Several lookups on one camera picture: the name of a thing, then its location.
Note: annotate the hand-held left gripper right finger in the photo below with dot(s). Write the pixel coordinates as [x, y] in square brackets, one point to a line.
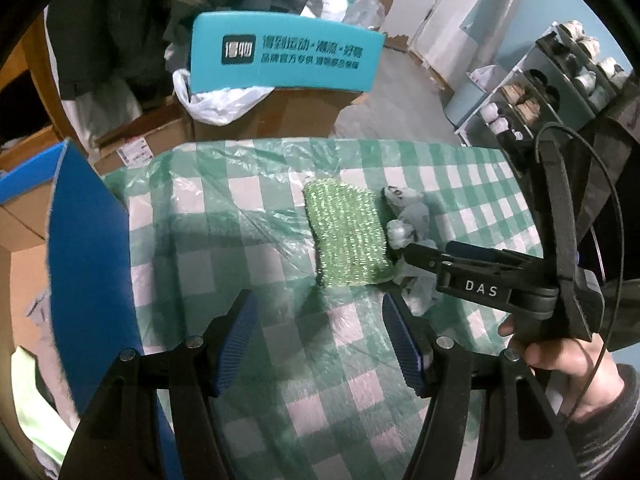
[402, 345]

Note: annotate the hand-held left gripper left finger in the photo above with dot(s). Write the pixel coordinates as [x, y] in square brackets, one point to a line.
[237, 345]

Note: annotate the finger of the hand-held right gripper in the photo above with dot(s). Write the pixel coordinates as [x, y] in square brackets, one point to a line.
[495, 255]
[425, 256]

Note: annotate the white sock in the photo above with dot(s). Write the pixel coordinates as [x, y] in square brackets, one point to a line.
[410, 212]

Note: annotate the green knitted cloth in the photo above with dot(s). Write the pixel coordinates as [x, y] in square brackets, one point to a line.
[345, 235]

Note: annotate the light green cloth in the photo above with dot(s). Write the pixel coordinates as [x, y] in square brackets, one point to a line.
[30, 400]

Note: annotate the person's right forearm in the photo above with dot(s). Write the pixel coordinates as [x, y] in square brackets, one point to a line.
[610, 425]

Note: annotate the person's right hand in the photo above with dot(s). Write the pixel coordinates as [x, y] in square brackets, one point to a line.
[565, 360]

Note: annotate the green checked tablecloth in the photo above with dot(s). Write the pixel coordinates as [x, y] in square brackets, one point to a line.
[250, 270]

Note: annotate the group of pale shoes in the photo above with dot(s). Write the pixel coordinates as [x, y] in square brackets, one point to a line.
[527, 110]

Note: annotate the dark camouflage cloth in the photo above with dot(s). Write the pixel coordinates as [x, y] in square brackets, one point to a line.
[615, 125]

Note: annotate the brown cardboard box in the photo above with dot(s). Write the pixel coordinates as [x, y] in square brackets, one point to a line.
[300, 115]

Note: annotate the grey shoe rack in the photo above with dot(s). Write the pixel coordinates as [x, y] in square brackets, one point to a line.
[537, 60]

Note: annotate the flat cardboard box with label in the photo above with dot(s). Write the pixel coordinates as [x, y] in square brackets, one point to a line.
[150, 145]

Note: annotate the teal box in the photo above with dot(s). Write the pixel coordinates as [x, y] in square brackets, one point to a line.
[300, 70]

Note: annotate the white board panels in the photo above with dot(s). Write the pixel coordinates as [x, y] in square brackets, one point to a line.
[465, 10]

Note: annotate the wooden wardrobe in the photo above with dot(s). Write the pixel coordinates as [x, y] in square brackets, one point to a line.
[45, 140]

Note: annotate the black hanging jacket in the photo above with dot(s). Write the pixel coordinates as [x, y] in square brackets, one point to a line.
[120, 20]

